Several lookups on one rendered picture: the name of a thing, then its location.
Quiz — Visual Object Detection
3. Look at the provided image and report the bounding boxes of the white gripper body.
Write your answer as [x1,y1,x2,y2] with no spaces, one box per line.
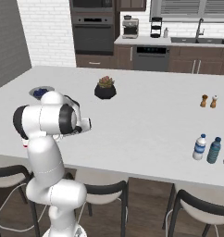
[81,117,93,133]

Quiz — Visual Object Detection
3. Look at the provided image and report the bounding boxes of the black pot with succulent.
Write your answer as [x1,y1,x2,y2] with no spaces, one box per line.
[93,75,118,100]

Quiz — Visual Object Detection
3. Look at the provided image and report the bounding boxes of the blue berries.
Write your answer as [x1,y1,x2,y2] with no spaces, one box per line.
[33,88,49,100]

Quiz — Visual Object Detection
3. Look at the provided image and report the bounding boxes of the black stool with cream seat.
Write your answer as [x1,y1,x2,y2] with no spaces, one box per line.
[0,164,42,237]
[64,171,130,237]
[161,182,224,237]

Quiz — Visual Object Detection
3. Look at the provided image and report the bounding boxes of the grey dishwasher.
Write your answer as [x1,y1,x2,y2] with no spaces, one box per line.
[132,45,171,72]

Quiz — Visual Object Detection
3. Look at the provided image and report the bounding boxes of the silver coffee machine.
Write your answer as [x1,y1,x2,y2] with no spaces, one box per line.
[121,14,140,40]

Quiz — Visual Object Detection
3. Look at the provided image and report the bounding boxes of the white plastic bottle blue label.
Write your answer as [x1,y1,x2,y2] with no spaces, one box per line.
[192,133,208,161]

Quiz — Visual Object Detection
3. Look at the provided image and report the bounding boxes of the brown pepper shaker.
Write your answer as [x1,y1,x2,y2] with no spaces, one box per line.
[199,94,209,108]

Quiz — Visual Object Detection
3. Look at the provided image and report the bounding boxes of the brown base cupboards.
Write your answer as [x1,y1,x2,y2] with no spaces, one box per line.
[74,44,224,76]

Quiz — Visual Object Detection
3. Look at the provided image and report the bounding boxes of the brown salt shaker white top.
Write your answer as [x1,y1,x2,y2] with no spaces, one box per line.
[209,94,218,109]

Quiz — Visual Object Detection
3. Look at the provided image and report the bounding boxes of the teal plastic bottle blue cap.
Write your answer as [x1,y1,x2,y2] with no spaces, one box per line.
[205,136,223,165]

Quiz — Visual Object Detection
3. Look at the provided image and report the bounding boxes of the dark sink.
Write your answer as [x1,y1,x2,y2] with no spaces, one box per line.
[170,36,224,45]

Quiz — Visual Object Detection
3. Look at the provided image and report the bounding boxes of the dark sink tap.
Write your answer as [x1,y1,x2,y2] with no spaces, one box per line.
[194,18,205,40]

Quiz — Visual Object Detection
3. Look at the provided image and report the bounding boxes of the grey window blinds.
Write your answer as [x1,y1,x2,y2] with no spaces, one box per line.
[149,0,224,23]

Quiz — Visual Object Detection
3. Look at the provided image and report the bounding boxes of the black wall oven stack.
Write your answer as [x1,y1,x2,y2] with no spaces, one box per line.
[68,0,116,56]

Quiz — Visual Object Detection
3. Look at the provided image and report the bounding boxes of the black wire stand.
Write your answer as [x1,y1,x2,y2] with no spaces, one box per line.
[149,16,164,39]

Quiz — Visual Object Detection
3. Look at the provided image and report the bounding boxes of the brown wall cupboard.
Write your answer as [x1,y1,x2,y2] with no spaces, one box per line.
[116,0,147,12]

